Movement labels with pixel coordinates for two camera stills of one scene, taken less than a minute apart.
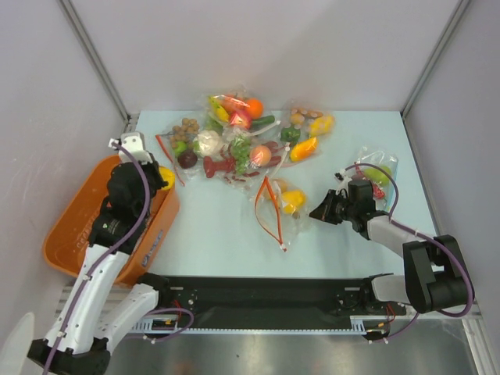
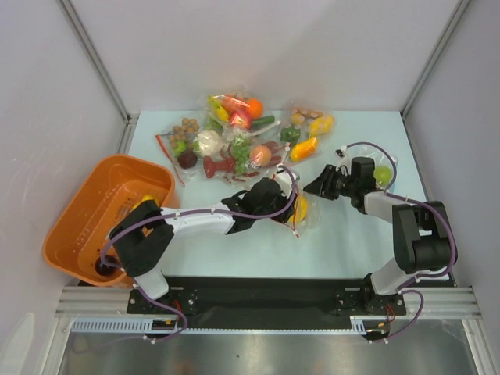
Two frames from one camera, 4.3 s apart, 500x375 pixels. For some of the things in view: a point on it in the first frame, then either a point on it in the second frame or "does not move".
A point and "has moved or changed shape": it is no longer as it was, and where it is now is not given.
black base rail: (234, 298) does not move
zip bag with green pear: (382, 181) does not move
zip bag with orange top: (235, 108) does not move
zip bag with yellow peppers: (303, 131) does not move
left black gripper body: (154, 180) to (279, 203)
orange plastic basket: (66, 245) does not move
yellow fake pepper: (167, 176) has moved or changed shape
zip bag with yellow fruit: (282, 207) has moved or changed shape
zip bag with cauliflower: (187, 143) does not move
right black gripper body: (333, 208) to (329, 183)
